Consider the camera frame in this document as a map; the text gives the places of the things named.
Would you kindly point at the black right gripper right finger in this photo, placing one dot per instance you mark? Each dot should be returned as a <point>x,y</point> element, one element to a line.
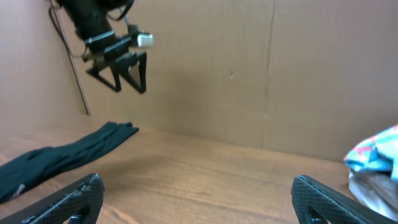
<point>315,202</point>

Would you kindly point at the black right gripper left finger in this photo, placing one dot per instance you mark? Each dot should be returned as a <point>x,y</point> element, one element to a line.
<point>79,202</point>

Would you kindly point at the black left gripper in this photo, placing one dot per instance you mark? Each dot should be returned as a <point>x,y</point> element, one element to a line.
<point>108,46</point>

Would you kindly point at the light blue t-shirt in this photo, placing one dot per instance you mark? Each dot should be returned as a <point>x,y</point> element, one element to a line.
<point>377,153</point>

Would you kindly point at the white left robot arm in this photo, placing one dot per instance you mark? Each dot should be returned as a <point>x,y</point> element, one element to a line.
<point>95,17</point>

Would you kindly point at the black garment on left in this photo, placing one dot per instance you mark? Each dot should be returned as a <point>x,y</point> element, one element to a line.
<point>34,167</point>

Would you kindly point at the beige button shirt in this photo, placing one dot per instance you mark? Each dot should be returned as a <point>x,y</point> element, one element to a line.
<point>375,190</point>

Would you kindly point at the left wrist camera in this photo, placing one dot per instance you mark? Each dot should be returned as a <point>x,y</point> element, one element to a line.
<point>144,40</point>

